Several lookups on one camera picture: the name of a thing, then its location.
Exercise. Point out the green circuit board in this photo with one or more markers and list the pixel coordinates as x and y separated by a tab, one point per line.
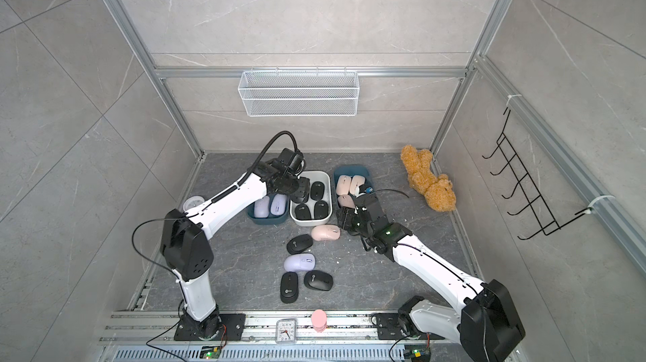
417	355
210	352

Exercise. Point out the right teal storage box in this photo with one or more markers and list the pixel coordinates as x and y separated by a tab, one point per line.
352	170

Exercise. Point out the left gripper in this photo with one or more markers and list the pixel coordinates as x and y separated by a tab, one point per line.
304	189

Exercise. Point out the white storage box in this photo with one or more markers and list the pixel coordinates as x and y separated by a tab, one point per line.
313	176

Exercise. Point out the teal storage box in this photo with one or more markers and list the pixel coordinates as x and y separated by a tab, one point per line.
352	170
270	220

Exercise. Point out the pink cylinder cup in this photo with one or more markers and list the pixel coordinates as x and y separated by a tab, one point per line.
319	320

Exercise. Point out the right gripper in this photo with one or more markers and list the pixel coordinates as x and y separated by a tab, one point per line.
346	221

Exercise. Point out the brown teddy bear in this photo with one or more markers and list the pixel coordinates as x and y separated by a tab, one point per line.
437	190

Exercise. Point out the right green circuit board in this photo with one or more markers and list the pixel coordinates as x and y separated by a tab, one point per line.
417	355

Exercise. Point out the black wire hook rack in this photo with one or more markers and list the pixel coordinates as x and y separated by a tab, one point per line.
527	187

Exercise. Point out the white square desk clock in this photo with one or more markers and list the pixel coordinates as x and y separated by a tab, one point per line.
286	331

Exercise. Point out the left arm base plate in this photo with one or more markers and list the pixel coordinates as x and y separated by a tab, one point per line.
229	324

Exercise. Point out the pink mouse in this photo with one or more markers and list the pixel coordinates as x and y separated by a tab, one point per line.
326	232
343	185
356	183
346	201

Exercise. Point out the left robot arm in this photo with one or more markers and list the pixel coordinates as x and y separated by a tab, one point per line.
185	242

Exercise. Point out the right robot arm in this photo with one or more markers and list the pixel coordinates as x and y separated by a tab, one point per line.
480	316

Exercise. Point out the white wire mesh basket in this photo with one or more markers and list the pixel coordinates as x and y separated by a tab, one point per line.
299	93

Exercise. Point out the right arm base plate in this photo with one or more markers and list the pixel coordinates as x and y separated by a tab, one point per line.
393	326

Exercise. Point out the left green circuit board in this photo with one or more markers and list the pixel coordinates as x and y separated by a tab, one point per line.
210	352

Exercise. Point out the purple mouse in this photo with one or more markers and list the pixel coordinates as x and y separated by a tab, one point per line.
262	208
278	205
300	263

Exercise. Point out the left teal storage box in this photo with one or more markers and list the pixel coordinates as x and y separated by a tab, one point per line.
270	220

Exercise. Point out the purple round alarm clock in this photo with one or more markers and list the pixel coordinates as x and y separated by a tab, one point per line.
192	202

